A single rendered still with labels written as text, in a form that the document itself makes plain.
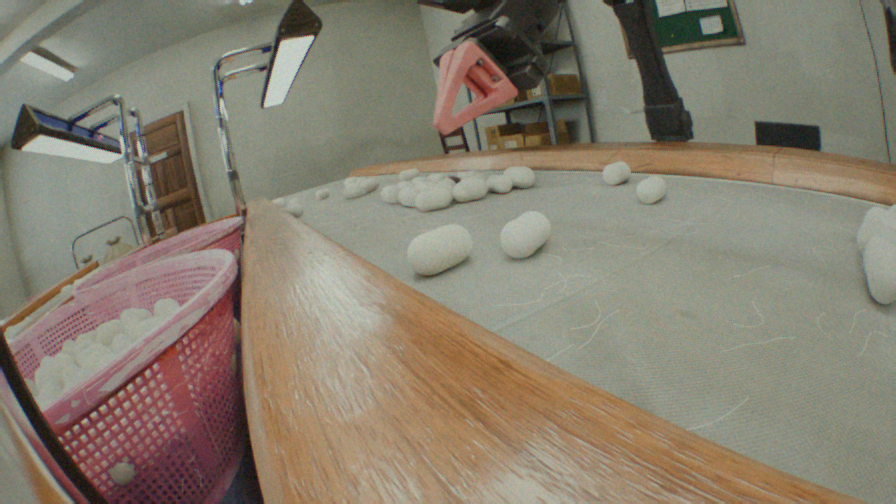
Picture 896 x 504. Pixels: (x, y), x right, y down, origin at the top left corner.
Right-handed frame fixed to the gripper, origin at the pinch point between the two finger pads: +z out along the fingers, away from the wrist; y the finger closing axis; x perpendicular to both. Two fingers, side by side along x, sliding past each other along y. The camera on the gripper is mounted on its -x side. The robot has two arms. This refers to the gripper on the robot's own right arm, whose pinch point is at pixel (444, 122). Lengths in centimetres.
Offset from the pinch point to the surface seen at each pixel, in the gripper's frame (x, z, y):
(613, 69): 122, -190, -120
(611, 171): 11.6, -3.8, 8.7
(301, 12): -21.9, -14.9, -32.0
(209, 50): -169, -97, -445
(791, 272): 5.1, 5.8, 26.3
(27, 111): -59, 26, -32
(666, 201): 10.6, -0.5, 15.6
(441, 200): 4.4, 5.2, -1.4
